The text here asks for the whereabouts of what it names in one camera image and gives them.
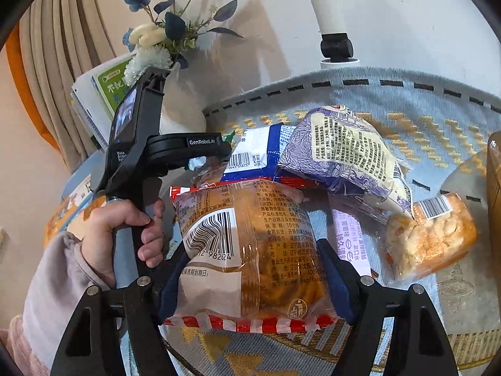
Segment orange wrapped cake pack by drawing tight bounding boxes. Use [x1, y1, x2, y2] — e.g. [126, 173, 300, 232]
[384, 193, 478, 282]

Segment stack of upright white books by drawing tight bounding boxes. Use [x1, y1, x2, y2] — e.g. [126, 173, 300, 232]
[71, 71, 112, 149]

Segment red striped bread bag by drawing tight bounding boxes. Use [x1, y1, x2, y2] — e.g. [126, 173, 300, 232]
[164, 179, 338, 334]

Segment beige curtain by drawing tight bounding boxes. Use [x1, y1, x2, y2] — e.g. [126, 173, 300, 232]
[19, 0, 116, 171]

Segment green blue upright book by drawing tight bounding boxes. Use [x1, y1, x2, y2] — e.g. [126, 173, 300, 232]
[92, 53, 135, 119]

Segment blue white snack bag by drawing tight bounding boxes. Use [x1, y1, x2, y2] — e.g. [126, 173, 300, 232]
[191, 122, 318, 189]

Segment white lamp pole black clamp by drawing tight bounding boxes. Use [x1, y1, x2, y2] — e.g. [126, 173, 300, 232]
[310, 0, 360, 69]

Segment purple white snack bag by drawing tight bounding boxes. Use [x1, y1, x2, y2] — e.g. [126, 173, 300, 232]
[278, 105, 413, 218]

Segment blue white artificial flowers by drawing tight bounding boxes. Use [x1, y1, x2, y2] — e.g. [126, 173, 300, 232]
[122, 0, 241, 86]

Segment pink sleeve left forearm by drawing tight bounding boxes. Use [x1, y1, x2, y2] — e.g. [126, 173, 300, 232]
[1, 232, 112, 375]

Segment white ribbed ceramic vase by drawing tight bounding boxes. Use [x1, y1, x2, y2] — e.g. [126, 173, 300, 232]
[159, 64, 206, 134]

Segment person's left hand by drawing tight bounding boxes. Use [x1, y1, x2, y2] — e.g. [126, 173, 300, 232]
[81, 199, 165, 288]

